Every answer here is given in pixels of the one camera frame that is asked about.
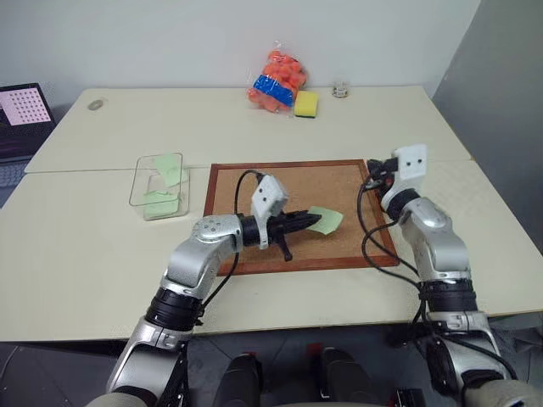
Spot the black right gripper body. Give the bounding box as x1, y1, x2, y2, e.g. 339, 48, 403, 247
367, 157, 399, 190

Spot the yellow green sponge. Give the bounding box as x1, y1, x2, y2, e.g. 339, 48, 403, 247
294, 90, 320, 119

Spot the dark rounded shape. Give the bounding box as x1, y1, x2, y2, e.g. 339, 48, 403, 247
320, 347, 374, 407
211, 354, 264, 407

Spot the clear bag of orange pieces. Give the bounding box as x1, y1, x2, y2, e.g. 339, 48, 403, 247
245, 40, 310, 118

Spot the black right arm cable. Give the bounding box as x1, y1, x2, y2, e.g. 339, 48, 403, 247
357, 177, 518, 382

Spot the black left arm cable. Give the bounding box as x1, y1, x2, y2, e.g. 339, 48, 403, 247
197, 169, 266, 326

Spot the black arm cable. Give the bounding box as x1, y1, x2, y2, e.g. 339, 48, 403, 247
357, 177, 518, 382
197, 169, 266, 326

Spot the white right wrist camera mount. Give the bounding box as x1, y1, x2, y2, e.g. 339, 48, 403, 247
389, 142, 428, 200

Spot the wood framed cork board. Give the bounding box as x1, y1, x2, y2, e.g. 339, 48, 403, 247
203, 159, 400, 276

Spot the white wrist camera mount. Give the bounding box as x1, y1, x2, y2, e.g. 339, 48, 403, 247
249, 175, 291, 250
389, 142, 428, 200

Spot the dark laptop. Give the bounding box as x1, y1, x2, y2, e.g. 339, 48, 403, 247
0, 83, 58, 187

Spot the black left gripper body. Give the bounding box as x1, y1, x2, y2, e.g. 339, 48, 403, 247
266, 210, 298, 262

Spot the light green paper note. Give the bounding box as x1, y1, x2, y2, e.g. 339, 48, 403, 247
153, 153, 184, 187
307, 206, 344, 236
143, 191, 180, 220

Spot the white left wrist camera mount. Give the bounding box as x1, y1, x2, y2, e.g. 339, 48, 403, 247
249, 175, 291, 250

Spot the clear plastic container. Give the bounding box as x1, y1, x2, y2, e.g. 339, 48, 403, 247
129, 149, 192, 221

